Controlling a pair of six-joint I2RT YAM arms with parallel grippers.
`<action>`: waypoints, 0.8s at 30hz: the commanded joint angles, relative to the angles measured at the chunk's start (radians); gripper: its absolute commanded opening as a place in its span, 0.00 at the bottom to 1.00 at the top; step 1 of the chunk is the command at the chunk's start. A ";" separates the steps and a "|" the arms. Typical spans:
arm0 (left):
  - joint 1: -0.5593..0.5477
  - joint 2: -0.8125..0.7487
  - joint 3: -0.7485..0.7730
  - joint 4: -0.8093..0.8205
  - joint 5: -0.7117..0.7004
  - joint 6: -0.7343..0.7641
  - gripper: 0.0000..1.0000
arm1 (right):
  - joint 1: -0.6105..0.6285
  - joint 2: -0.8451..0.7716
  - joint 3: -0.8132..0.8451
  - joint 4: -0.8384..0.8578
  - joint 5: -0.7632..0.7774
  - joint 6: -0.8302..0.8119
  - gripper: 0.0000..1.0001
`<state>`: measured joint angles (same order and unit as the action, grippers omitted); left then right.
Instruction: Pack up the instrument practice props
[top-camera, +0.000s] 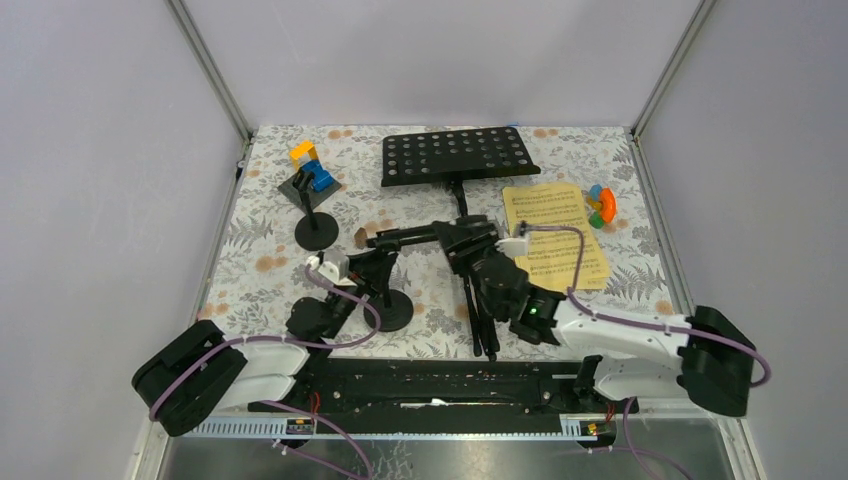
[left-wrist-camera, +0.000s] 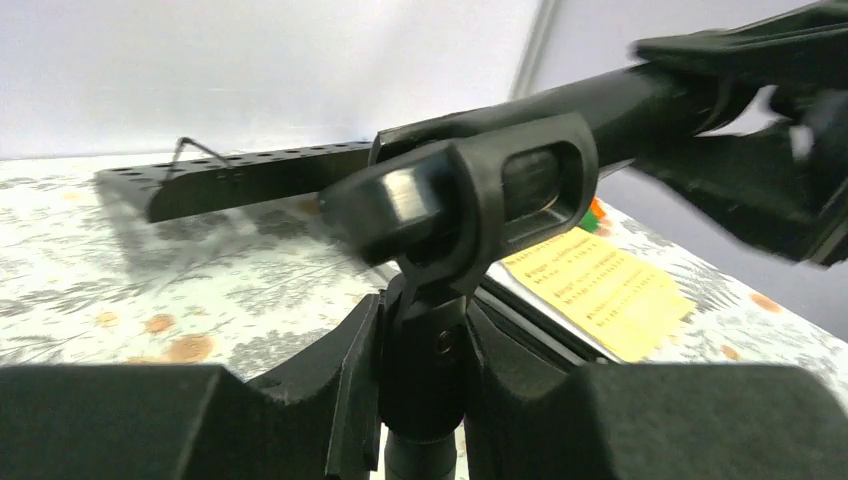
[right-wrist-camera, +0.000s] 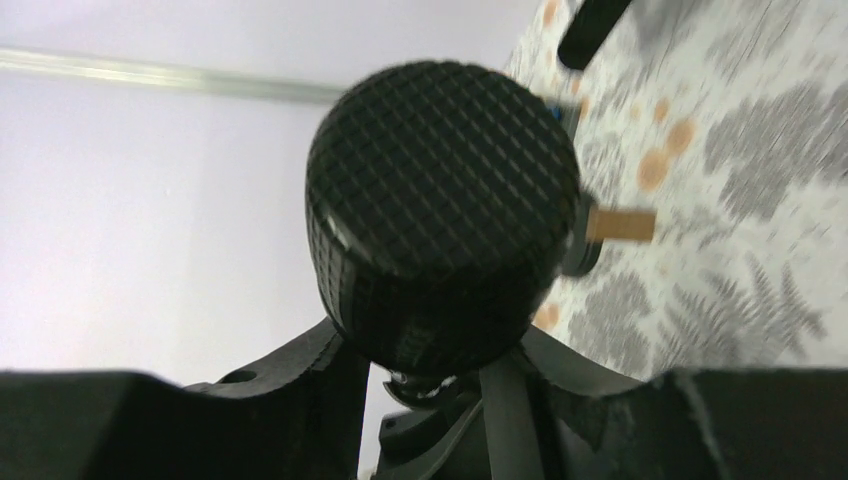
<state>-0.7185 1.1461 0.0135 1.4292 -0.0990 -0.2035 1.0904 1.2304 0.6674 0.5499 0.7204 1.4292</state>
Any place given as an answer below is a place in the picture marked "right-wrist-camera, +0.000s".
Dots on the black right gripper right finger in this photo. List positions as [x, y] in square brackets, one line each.
[693, 423]

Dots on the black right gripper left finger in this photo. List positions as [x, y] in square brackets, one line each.
[296, 413]

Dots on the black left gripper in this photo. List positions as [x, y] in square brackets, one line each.
[484, 425]

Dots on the black microphone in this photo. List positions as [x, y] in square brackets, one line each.
[439, 200]

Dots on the black tripod music stand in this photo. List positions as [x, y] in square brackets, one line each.
[590, 27]

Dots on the black left microphone stand base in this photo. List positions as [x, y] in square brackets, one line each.
[581, 254]

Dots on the small wooden block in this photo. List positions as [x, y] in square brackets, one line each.
[626, 225]

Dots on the floral patterned table cloth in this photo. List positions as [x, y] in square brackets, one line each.
[728, 119]

